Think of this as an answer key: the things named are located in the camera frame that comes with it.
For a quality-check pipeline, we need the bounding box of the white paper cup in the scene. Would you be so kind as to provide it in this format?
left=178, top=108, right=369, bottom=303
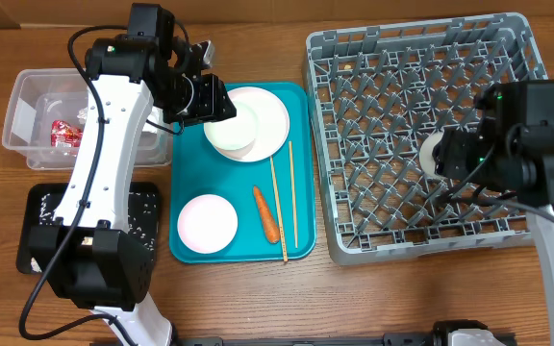
left=418, top=132, right=445, bottom=180

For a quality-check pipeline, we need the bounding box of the white tissue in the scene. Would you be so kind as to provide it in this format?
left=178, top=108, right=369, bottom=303
left=77, top=108, right=88, bottom=124

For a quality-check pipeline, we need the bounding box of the red snack wrapper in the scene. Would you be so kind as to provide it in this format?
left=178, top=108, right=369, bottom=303
left=50, top=120, right=83, bottom=148

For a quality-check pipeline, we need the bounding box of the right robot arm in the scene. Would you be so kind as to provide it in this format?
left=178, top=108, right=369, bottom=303
left=420, top=80, right=554, bottom=344

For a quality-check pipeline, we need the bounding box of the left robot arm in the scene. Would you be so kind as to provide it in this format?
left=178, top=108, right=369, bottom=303
left=28, top=28, right=236, bottom=345

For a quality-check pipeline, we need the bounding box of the white upturned bowl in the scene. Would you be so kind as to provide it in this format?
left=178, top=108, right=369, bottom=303
left=204, top=102, right=258, bottom=151

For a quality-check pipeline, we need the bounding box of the teal plastic tray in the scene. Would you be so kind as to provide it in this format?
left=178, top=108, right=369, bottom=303
left=169, top=82, right=316, bottom=264

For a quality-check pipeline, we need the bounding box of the large pink plate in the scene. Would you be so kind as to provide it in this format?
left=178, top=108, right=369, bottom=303
left=214, top=86, right=290, bottom=162

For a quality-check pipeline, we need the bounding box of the food scraps and rice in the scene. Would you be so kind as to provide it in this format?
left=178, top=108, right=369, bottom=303
left=31, top=191, right=159, bottom=273

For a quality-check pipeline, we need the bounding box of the grey dish rack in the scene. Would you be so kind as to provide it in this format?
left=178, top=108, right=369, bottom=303
left=305, top=12, right=546, bottom=265

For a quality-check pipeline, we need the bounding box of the clear plastic bin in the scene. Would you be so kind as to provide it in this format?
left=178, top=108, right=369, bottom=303
left=2, top=68, right=173, bottom=170

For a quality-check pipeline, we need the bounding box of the orange carrot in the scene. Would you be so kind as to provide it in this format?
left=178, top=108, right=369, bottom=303
left=253, top=185, right=280, bottom=244

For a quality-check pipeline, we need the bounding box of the left wooden chopstick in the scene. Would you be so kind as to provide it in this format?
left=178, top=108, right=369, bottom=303
left=269, top=156, right=289, bottom=263

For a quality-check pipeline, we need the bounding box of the black plastic tray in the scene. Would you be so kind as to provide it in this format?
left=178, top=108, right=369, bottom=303
left=15, top=182, right=162, bottom=275

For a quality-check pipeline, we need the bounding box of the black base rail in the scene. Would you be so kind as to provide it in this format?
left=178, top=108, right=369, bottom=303
left=175, top=319, right=517, bottom=346

